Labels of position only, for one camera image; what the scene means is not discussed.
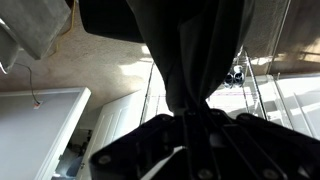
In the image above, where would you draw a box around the black jersey with yellow print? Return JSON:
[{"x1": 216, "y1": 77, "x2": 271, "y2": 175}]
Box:
[{"x1": 126, "y1": 0, "x2": 256, "y2": 113}]

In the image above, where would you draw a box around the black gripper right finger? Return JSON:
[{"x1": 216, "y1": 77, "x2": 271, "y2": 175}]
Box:
[{"x1": 200, "y1": 109, "x2": 320, "y2": 180}]

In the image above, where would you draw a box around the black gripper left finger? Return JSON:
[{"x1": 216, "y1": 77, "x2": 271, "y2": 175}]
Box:
[{"x1": 89, "y1": 109, "x2": 218, "y2": 180}]

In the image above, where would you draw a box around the orange extension cable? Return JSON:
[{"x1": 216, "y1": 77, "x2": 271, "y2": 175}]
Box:
[{"x1": 53, "y1": 0, "x2": 77, "y2": 54}]

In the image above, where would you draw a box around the thin black wall cable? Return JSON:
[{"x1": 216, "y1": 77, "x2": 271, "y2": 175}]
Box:
[{"x1": 13, "y1": 62, "x2": 44, "y2": 110}]

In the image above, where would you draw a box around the metal wire shoe rack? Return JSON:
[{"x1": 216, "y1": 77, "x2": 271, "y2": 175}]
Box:
[{"x1": 139, "y1": 0, "x2": 320, "y2": 139}]

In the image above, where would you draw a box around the black sneaker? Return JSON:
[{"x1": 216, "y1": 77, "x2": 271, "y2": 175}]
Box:
[
  {"x1": 223, "y1": 72, "x2": 236, "y2": 89},
  {"x1": 233, "y1": 64, "x2": 246, "y2": 86}
]

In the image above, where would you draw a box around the white panel room door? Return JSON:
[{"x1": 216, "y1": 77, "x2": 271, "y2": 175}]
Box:
[{"x1": 78, "y1": 89, "x2": 158, "y2": 180}]

